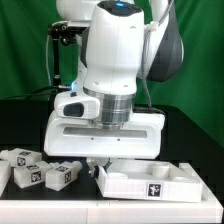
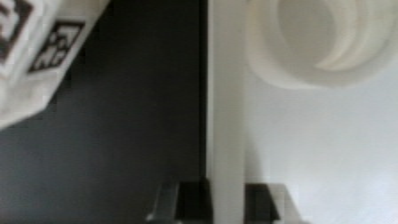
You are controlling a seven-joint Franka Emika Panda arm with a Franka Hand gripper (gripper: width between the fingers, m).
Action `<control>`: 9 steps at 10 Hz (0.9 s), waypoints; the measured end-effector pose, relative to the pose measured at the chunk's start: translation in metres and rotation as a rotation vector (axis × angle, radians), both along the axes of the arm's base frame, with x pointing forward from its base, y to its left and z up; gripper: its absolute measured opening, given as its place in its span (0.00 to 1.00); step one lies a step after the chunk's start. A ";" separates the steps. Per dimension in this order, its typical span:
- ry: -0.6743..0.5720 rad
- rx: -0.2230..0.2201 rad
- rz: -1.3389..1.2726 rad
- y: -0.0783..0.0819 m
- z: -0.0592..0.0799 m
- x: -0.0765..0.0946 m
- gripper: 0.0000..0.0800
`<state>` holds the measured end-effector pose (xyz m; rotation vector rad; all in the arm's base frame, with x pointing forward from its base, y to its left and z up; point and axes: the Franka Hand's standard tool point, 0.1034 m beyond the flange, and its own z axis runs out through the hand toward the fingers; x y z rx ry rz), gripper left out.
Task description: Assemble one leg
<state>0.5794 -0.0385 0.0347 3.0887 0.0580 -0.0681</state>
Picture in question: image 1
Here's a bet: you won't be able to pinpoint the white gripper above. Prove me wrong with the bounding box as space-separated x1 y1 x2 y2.
44 91 165 178

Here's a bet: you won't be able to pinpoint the white square tabletop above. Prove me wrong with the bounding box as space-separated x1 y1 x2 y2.
96 159 202 202

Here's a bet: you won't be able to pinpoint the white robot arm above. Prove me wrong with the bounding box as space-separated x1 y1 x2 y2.
44 0 183 167

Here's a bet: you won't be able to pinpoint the white u-shaped fence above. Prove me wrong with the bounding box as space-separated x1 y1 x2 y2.
0 160 224 224

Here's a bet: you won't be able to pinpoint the black cables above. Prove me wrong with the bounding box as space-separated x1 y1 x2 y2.
0 84 73 102

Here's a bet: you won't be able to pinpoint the black camera on stand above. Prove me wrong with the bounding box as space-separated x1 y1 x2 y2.
45 21 85 86

